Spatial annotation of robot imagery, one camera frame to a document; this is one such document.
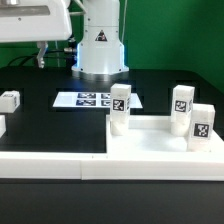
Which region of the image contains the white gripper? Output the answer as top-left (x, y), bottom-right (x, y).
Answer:
top-left (0, 0), bottom-right (72, 68)

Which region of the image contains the white square tabletop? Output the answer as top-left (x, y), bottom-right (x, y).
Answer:
top-left (105, 114), bottom-right (224, 156)

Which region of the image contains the white sheet with tags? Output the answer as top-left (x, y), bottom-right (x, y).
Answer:
top-left (52, 91), bottom-right (143, 109)

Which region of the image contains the white U-shaped fence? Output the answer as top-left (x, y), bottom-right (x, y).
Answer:
top-left (0, 114), bottom-right (224, 181)

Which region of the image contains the black cable bundle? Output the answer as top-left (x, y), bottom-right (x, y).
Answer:
top-left (7, 36), bottom-right (78, 67)

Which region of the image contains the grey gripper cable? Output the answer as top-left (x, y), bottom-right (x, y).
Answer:
top-left (68, 0), bottom-right (88, 18)

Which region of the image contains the white thin cable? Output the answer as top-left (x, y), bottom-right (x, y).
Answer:
top-left (120, 0), bottom-right (129, 44)

